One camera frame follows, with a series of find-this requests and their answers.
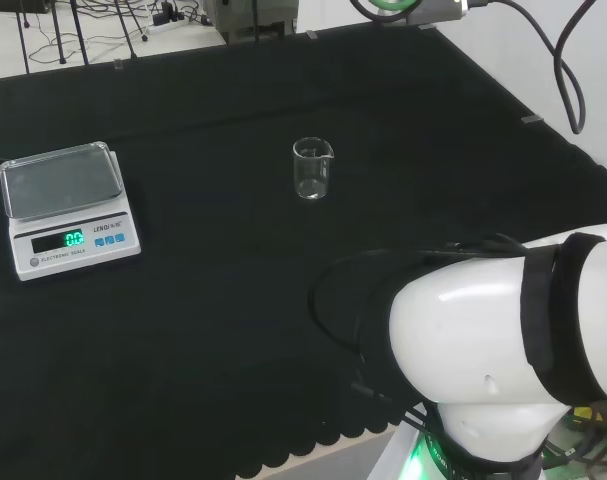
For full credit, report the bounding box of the black bench cloth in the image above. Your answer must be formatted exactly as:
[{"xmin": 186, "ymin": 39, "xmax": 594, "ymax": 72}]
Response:
[{"xmin": 0, "ymin": 21, "xmax": 607, "ymax": 480}]

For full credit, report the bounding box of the electronic balance with steel pan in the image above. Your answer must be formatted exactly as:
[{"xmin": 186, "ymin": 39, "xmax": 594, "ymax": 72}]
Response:
[{"xmin": 0, "ymin": 141, "xmax": 142, "ymax": 282}]

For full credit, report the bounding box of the white power strip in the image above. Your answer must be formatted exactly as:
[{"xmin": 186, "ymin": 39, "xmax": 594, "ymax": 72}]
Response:
[{"xmin": 145, "ymin": 17, "xmax": 219, "ymax": 36}]

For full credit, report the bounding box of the thick black camera cable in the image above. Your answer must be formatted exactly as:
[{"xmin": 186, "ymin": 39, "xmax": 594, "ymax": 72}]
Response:
[{"xmin": 462, "ymin": 0, "xmax": 607, "ymax": 135}]

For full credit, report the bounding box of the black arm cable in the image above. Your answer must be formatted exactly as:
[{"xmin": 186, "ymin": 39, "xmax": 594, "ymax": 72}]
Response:
[{"xmin": 307, "ymin": 233, "xmax": 527, "ymax": 401}]

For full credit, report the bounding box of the silver camera with green ring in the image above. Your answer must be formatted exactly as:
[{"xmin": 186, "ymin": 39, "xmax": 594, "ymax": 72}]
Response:
[{"xmin": 350, "ymin": 0, "xmax": 472, "ymax": 26}]

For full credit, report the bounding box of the black tripod leg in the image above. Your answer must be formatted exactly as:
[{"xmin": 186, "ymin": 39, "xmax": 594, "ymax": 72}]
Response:
[
  {"xmin": 107, "ymin": 0, "xmax": 140, "ymax": 61},
  {"xmin": 15, "ymin": 0, "xmax": 31, "ymax": 75},
  {"xmin": 69, "ymin": 0, "xmax": 91, "ymax": 67},
  {"xmin": 49, "ymin": 0, "xmax": 68, "ymax": 66}
]

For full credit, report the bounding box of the grey metal box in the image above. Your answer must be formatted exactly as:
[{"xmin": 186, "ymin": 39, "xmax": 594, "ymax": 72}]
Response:
[{"xmin": 205, "ymin": 0, "xmax": 300, "ymax": 46}]

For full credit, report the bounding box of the clear glass beaker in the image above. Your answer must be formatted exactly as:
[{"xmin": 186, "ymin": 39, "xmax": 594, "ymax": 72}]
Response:
[{"xmin": 292, "ymin": 137, "xmax": 335, "ymax": 201}]

